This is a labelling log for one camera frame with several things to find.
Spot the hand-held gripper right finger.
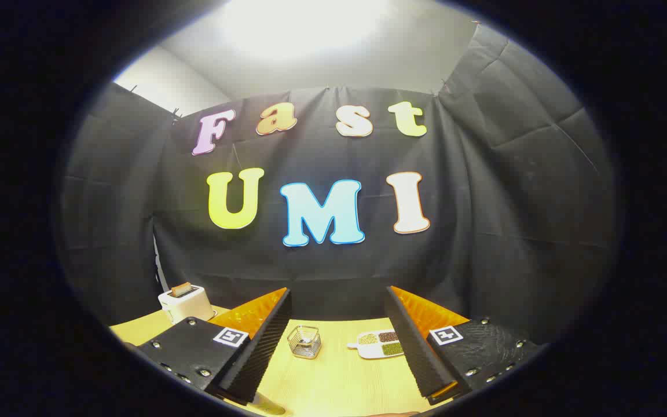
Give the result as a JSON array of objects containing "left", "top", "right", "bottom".
[{"left": 384, "top": 285, "right": 548, "bottom": 406}]

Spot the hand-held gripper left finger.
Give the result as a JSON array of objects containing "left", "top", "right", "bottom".
[{"left": 122, "top": 287, "right": 292, "bottom": 406}]

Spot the white divided dish with beans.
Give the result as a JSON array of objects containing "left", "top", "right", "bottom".
[{"left": 347, "top": 329, "right": 406, "bottom": 360}]

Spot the wooden table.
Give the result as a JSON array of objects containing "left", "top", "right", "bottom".
[{"left": 108, "top": 305, "right": 467, "bottom": 417}]

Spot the white toaster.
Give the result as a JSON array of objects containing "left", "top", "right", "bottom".
[{"left": 157, "top": 285, "right": 216, "bottom": 325}]

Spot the metal wire holder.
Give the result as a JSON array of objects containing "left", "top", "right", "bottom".
[{"left": 287, "top": 325, "right": 322, "bottom": 360}]

